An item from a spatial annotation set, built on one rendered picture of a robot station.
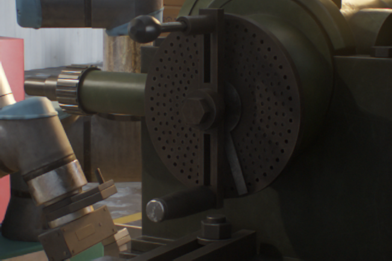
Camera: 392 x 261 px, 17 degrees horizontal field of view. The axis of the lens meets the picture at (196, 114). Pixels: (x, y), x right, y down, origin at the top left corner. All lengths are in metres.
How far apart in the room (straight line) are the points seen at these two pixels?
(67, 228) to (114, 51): 0.68
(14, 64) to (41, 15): 3.69
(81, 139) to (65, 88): 1.24
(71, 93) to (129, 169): 1.27
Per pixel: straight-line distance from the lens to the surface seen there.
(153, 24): 1.19
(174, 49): 1.34
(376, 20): 1.40
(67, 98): 1.45
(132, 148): 2.68
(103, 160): 2.69
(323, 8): 1.34
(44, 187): 2.07
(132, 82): 1.41
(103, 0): 2.07
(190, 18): 1.25
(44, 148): 2.06
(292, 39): 1.33
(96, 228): 2.11
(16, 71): 5.78
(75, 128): 2.70
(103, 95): 1.42
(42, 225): 2.71
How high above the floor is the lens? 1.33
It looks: 7 degrees down
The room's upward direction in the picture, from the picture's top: straight up
